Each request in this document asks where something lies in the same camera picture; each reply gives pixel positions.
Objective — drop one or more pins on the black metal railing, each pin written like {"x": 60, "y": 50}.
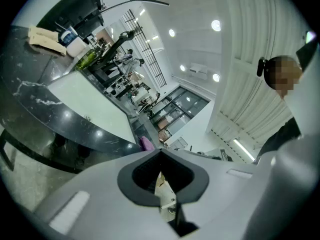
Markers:
{"x": 150, "y": 51}

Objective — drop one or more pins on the black marble vanity top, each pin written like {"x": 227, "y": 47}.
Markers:
{"x": 30, "y": 84}

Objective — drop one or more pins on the person in dark clothes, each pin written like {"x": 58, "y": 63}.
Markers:
{"x": 280, "y": 134}

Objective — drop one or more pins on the dark glass partition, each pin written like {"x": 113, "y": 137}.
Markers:
{"x": 180, "y": 106}

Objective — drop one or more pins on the white sink basin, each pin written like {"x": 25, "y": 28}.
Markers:
{"x": 92, "y": 101}

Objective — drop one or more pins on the person's head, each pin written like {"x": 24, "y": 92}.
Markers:
{"x": 280, "y": 71}

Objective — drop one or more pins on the white ceiling air conditioner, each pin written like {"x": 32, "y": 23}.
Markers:
{"x": 198, "y": 70}

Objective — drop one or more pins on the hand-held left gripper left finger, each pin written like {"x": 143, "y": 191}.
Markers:
{"x": 105, "y": 196}

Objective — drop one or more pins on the round ceiling light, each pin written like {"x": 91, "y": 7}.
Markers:
{"x": 182, "y": 67}
{"x": 216, "y": 77}
{"x": 216, "y": 25}
{"x": 172, "y": 32}

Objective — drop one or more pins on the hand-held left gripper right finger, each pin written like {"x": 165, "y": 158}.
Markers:
{"x": 220, "y": 199}

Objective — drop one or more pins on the black head camera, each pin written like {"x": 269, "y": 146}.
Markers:
{"x": 260, "y": 66}

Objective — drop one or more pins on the white and blue mug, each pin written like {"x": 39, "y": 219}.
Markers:
{"x": 68, "y": 35}

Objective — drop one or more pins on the purple cloth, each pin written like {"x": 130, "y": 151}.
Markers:
{"x": 147, "y": 144}

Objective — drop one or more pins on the long tube ceiling light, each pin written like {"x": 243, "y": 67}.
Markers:
{"x": 243, "y": 147}

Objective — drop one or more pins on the green pump bottle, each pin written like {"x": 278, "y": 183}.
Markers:
{"x": 86, "y": 59}

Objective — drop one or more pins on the black office chair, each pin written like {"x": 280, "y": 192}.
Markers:
{"x": 110, "y": 51}

